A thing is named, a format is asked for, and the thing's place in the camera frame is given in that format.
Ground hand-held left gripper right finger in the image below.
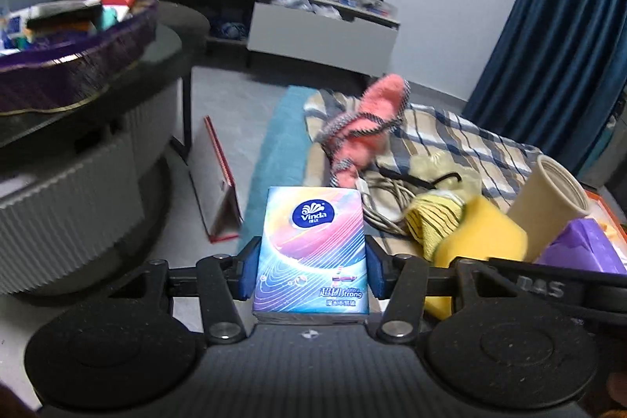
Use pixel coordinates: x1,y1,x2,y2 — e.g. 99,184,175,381
365,234,520,347

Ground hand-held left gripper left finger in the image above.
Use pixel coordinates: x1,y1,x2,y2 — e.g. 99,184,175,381
110,236,263,345

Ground purple tissue pack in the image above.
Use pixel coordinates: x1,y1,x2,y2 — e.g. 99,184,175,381
534,217,627,274

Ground colourful pocket tissue packet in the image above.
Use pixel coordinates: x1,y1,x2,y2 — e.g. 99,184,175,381
252,186,370,316

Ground yellow cleaning cloth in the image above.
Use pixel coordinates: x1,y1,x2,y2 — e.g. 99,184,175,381
404,192,466,262

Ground orange rimmed white box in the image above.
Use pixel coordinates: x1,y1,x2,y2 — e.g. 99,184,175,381
583,190,627,252

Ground yellow sponge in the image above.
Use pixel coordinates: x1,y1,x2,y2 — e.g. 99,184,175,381
424,195,529,321

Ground beige round cup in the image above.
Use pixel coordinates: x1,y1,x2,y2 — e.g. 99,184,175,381
506,154,591,263

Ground red white flat box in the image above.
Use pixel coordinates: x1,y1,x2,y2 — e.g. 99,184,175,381
188,114,244,243

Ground black hair band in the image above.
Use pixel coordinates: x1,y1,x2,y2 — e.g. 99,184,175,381
377,166,464,191

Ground teal mat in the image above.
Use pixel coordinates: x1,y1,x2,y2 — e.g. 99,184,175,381
237,85,319,247

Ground plaid blanket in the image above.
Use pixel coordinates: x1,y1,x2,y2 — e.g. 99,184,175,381
301,89,544,252

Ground round glass top table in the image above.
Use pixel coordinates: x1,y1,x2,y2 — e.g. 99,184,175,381
0,0,211,296

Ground white open drawer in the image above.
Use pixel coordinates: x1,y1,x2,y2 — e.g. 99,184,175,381
247,2,397,76

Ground blue curtain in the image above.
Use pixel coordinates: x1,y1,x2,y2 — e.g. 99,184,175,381
463,0,627,176

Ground purple patterned tray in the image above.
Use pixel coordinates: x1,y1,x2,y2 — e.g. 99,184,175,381
0,0,160,115

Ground crumpled clear plastic bags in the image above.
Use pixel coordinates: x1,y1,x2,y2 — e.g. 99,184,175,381
284,0,344,20

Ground white usb cable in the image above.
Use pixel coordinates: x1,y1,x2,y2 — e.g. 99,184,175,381
357,176,417,237

